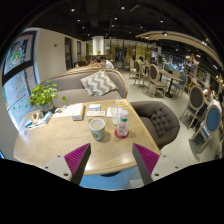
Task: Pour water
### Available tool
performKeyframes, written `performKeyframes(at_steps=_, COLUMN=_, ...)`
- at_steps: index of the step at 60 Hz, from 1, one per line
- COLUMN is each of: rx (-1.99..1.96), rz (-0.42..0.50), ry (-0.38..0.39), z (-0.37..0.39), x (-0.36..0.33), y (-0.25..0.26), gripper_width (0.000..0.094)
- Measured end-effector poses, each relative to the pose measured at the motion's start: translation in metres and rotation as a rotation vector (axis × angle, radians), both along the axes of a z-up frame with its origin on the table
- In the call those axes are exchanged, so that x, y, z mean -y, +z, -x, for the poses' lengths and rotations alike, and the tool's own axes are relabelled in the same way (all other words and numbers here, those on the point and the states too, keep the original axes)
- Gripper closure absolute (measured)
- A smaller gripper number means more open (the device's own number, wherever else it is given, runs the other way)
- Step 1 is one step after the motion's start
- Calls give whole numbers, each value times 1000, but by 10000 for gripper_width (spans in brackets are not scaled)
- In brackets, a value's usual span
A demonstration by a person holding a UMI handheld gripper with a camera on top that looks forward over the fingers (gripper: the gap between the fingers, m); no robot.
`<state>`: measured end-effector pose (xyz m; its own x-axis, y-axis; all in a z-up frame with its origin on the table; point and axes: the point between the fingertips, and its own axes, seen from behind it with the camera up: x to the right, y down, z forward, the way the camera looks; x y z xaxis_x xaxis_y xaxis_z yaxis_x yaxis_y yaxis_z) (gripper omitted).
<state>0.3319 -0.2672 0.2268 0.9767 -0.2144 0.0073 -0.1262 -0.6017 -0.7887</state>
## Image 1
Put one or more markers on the clear plastic water bottle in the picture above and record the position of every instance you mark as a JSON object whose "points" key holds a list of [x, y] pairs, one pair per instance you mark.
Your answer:
{"points": [[122, 128]]}

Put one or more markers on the white mug with green print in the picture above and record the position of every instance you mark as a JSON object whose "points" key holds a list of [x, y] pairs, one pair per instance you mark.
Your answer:
{"points": [[96, 130]]}

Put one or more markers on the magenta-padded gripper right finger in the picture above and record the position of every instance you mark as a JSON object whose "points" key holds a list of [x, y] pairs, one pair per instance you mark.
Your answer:
{"points": [[148, 160]]}

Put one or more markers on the grey curved sofa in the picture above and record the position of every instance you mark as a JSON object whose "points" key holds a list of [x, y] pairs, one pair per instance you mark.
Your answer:
{"points": [[71, 90]]}

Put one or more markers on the grey white chevron pillow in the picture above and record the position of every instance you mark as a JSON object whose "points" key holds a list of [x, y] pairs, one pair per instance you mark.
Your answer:
{"points": [[98, 83]]}

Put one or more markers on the dark grey tufted armchair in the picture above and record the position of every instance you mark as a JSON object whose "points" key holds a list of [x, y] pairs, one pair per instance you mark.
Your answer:
{"points": [[156, 121]]}

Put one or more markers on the group of ceiling lights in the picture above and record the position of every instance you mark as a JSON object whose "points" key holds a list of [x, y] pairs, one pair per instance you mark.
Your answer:
{"points": [[122, 7]]}

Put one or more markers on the small blue white box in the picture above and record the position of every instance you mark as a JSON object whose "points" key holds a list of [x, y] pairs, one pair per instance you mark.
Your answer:
{"points": [[94, 107]]}

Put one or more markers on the light blue tissue pack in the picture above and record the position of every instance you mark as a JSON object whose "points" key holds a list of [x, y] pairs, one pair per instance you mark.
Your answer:
{"points": [[48, 117]]}

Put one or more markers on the flat round red coaster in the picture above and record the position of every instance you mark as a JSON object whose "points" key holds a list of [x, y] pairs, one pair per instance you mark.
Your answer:
{"points": [[117, 136]]}

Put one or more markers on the clear glass cup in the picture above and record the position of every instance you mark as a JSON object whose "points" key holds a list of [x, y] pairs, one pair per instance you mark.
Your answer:
{"points": [[115, 116]]}

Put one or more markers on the white printed leaflet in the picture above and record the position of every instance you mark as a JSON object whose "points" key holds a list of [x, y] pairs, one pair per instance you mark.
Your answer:
{"points": [[95, 113]]}

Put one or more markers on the person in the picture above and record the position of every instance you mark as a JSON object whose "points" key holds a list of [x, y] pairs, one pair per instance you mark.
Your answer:
{"points": [[107, 63], [94, 61]]}

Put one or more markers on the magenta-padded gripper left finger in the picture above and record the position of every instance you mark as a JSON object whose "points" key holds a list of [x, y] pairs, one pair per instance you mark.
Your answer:
{"points": [[75, 160]]}

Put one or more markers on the white round pillar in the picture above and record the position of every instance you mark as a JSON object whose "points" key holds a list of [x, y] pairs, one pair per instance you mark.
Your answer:
{"points": [[98, 46]]}

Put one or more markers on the group of dining chairs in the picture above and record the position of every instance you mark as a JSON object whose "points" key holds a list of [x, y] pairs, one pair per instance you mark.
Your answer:
{"points": [[196, 98]]}

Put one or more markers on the yellow card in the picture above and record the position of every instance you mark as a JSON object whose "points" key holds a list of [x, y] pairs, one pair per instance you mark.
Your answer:
{"points": [[121, 102]]}

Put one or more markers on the green potted plant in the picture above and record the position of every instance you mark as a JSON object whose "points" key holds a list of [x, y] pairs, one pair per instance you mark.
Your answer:
{"points": [[43, 95]]}

